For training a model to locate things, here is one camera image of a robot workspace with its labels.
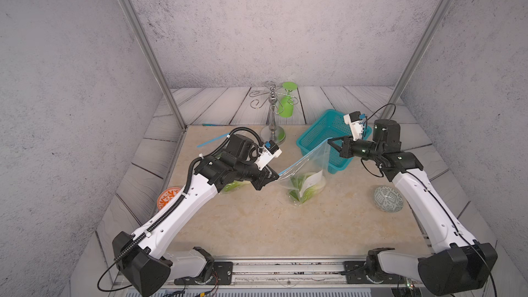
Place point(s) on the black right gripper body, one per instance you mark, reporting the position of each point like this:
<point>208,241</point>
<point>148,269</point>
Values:
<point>364,149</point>

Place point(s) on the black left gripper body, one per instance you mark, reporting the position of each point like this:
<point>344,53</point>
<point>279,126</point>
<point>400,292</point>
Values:
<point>249,172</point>

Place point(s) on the chinese cabbage dark green leafy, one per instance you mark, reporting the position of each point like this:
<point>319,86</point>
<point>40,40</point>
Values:
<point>234,186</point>

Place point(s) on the clear zipper bag blue seal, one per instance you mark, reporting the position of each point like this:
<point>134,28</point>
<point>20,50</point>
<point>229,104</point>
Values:
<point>216,139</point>

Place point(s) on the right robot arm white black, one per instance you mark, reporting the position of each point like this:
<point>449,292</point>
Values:
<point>459,262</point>

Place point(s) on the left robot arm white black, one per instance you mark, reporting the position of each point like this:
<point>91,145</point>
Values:
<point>142,256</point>

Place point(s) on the teal plastic basket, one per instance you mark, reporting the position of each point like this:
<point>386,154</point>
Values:
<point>331,124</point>

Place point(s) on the green plastic cup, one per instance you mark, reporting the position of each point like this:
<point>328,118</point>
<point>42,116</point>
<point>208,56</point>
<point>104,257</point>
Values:
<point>288,100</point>

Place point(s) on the silver metal cup stand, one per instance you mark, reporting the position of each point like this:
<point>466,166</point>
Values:
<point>272,95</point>

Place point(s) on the orange patterned bowl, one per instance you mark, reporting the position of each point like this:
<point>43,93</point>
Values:
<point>167,195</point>

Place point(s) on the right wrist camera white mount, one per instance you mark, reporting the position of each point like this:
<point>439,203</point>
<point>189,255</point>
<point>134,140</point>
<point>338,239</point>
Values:
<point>357,123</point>

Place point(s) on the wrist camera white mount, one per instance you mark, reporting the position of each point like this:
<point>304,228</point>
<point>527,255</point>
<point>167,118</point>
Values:
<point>357,123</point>
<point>269,151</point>

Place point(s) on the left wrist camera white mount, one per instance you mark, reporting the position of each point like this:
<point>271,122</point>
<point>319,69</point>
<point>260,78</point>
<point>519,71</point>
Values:
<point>269,151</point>

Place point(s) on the right aluminium corner post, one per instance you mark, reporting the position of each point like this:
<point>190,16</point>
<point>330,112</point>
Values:
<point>434,22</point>

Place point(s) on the aluminium corner post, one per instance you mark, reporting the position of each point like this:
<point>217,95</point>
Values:
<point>145,46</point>
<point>434,22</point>

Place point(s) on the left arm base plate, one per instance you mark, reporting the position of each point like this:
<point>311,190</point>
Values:
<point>217,273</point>

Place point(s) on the aluminium rail frame front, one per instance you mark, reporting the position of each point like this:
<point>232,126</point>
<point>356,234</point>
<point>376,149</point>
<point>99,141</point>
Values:
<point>289,273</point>

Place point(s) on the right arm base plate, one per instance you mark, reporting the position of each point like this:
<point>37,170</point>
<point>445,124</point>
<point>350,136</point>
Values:
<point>355,272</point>

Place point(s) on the left aluminium corner post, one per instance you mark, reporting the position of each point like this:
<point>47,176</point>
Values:
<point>145,46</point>

